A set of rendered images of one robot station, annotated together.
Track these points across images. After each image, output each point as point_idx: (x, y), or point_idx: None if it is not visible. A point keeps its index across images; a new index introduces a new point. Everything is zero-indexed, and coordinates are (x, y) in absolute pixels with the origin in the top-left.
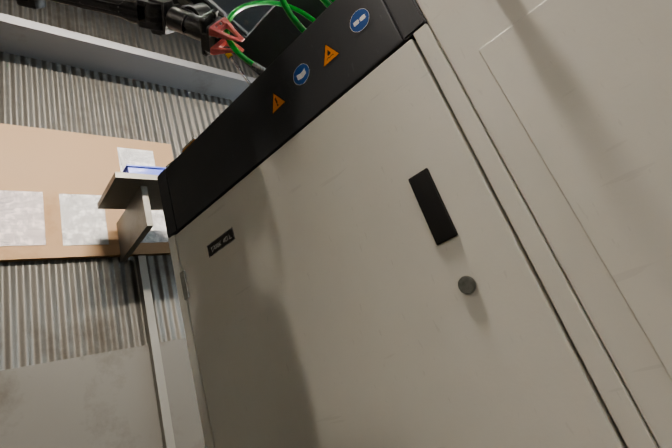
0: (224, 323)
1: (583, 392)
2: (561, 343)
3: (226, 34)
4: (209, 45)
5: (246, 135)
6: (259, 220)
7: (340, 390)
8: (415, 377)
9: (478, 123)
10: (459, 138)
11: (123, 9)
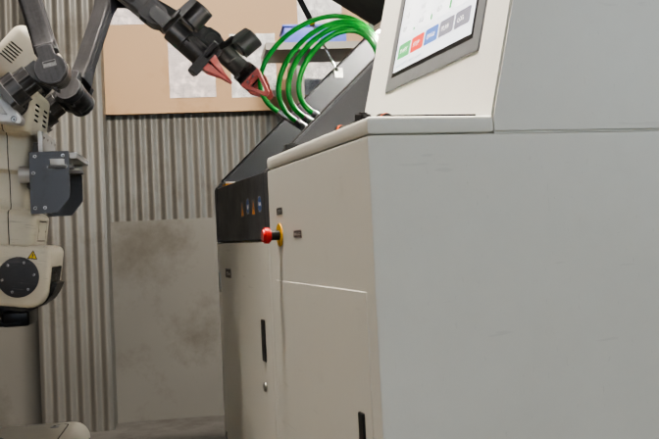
0: (228, 322)
1: None
2: (275, 431)
3: (254, 89)
4: (246, 90)
5: (235, 216)
6: (236, 278)
7: (246, 397)
8: (257, 411)
9: (273, 317)
10: (270, 317)
11: None
